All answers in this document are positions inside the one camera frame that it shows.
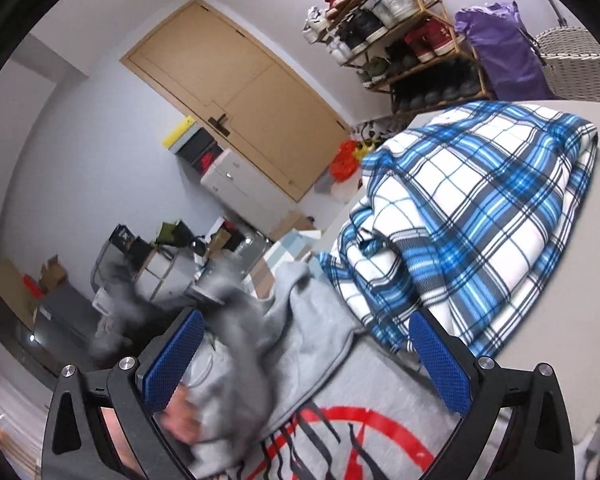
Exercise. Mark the purple bag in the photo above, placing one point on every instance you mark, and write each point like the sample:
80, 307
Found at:
505, 55

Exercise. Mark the dark low cabinet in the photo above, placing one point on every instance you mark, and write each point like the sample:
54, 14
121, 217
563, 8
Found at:
55, 320

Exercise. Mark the person's left hand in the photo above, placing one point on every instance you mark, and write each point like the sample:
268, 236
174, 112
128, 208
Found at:
182, 422

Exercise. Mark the yellow box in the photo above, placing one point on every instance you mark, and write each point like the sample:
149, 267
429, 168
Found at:
178, 134

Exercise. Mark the white drawer cabinet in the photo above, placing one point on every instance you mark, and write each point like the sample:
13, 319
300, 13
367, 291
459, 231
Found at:
245, 185

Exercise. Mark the orange bag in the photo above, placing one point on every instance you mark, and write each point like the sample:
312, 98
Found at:
342, 165

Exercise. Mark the checkered floor mat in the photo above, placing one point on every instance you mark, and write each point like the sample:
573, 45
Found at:
292, 245

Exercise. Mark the blue plaid shirt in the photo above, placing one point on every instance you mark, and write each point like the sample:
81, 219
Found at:
480, 200

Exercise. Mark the black bag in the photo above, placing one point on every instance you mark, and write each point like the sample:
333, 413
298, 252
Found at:
125, 240

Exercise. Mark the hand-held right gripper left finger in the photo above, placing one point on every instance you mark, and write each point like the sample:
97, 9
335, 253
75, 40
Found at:
172, 360

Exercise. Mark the cardboard box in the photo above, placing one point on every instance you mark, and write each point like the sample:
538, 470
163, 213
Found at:
52, 275

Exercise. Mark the green bag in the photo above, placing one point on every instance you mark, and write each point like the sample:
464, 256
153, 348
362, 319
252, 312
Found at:
170, 232

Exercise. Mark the grey storage cabinet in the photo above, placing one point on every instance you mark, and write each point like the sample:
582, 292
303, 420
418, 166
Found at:
170, 275

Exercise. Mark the wooden door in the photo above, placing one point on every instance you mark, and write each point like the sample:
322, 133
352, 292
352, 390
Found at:
240, 85

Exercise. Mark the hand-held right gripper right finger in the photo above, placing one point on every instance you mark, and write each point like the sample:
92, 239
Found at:
442, 365

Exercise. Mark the black and red storage box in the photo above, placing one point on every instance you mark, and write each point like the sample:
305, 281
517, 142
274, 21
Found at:
202, 155

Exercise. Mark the white wicker basket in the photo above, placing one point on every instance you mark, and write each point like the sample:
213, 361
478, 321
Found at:
575, 65

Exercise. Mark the wooden shoe rack with shoes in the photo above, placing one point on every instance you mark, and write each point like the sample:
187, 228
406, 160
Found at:
380, 25

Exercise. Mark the grey hoodie with red print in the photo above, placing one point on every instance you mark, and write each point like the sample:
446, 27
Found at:
305, 320

